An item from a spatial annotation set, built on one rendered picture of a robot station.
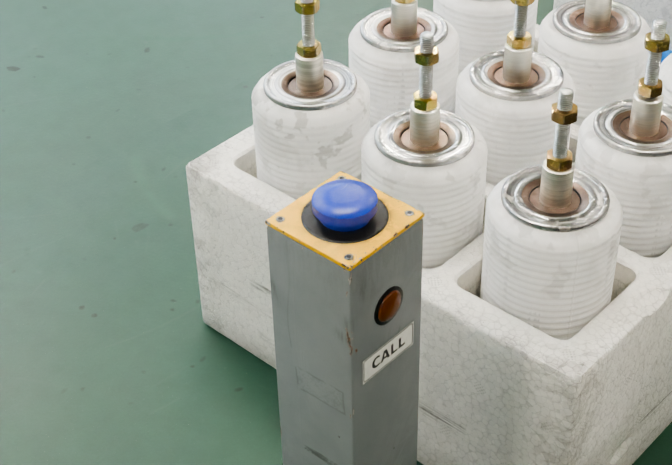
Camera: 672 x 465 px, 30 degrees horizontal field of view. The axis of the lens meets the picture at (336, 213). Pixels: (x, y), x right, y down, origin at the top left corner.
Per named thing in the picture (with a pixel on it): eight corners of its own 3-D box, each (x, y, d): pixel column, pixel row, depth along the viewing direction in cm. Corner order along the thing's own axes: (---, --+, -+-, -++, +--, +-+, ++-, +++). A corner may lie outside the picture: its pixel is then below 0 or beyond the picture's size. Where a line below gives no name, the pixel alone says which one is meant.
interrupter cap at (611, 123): (572, 123, 96) (573, 115, 96) (648, 95, 99) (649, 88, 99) (637, 171, 91) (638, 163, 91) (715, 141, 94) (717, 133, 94)
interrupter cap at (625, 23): (654, 17, 109) (655, 10, 109) (620, 55, 104) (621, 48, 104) (574, -3, 113) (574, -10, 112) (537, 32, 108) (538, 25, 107)
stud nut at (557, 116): (550, 109, 85) (551, 98, 84) (576, 110, 85) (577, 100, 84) (551, 125, 83) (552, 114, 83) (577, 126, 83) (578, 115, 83)
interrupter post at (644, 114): (620, 129, 96) (625, 92, 94) (644, 120, 97) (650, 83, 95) (641, 144, 94) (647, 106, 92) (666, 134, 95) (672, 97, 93)
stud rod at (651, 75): (639, 105, 95) (652, 16, 90) (653, 106, 94) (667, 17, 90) (640, 113, 94) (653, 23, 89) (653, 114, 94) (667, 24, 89)
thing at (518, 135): (432, 231, 115) (438, 59, 104) (526, 208, 117) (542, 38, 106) (476, 295, 108) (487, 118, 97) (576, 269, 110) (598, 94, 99)
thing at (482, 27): (409, 140, 127) (412, -23, 116) (482, 109, 131) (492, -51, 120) (470, 185, 120) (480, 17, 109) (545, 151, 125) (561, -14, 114)
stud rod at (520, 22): (509, 59, 101) (515, -26, 96) (520, 57, 101) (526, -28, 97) (514, 65, 100) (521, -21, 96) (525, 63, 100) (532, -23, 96)
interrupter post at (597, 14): (614, 23, 109) (619, -12, 107) (603, 34, 107) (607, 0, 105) (588, 16, 110) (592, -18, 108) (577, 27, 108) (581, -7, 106)
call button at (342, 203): (391, 220, 77) (391, 193, 76) (347, 251, 75) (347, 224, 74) (342, 195, 79) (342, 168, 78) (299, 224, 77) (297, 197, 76)
